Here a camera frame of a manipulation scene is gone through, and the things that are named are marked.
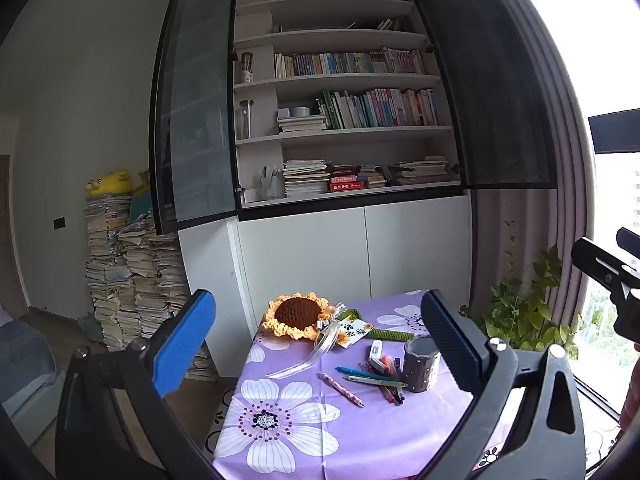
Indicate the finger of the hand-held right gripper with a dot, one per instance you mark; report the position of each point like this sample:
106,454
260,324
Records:
631,242
597,265

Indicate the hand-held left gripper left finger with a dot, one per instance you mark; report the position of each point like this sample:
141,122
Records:
185,342

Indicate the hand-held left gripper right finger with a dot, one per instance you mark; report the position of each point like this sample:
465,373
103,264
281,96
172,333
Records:
450,345

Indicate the gray dotted pen holder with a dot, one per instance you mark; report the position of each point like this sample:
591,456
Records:
422,365

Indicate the orange marker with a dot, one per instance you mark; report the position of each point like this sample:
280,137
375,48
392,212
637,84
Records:
387,364

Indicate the white eraser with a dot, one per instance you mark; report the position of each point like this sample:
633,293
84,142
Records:
376,350

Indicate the black and red pen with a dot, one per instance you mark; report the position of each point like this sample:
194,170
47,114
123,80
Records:
395,395

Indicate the green capped pen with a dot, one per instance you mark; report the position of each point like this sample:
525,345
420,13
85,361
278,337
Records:
375,381

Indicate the blue pen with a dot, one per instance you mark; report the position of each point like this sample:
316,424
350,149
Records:
352,370

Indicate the pink patterned pen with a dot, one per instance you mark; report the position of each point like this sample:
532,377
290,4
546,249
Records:
345,390

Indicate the person's right forearm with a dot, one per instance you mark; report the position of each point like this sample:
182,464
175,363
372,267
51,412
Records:
632,390

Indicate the green potted plant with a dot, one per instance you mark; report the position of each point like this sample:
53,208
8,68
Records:
530,305

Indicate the gray pink curtain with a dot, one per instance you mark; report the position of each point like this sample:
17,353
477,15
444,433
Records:
540,210

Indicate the pile of stacked papers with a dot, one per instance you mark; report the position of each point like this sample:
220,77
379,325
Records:
130,270

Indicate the sunflower printed card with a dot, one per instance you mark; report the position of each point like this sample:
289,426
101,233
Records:
352,332

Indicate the black panel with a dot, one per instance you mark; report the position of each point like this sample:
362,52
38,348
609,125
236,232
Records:
617,132

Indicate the crochet sunflower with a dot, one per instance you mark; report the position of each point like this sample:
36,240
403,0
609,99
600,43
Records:
297,312

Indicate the translucent printed ribbon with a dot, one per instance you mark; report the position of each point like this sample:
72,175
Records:
320,347

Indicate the purple floral tablecloth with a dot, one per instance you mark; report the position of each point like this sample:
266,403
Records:
350,435

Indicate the teal folder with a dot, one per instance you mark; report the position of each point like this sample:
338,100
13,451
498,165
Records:
141,207

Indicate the white bookcase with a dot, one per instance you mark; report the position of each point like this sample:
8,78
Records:
310,250

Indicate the yellow plush toy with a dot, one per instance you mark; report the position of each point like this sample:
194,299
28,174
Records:
112,182

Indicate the white pen cup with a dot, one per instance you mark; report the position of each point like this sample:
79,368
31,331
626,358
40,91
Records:
270,187

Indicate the wide stack of magazines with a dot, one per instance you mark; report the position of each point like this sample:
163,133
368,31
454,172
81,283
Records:
422,170

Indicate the small stack of books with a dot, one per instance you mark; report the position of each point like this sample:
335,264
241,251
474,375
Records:
374,176

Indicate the stack of red books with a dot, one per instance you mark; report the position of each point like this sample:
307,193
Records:
347,182

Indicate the tall stack of books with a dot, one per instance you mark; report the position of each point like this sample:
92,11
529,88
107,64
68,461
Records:
306,180

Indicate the dark glass cabinet door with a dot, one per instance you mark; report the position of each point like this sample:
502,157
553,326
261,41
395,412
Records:
490,85
195,110

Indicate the glass jar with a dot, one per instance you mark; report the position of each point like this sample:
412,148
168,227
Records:
246,120

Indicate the row of green and pink books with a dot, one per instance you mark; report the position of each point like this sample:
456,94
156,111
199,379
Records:
380,109

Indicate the flat stack of white books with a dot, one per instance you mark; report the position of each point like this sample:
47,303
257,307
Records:
302,124

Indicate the gray tape roll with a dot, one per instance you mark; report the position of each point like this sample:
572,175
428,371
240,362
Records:
301,112

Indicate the long row of upright books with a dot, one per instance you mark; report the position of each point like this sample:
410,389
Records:
350,63

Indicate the black window frame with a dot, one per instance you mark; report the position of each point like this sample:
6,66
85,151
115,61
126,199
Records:
597,395

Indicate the black wall switch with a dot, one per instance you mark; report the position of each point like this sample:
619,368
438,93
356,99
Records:
59,223

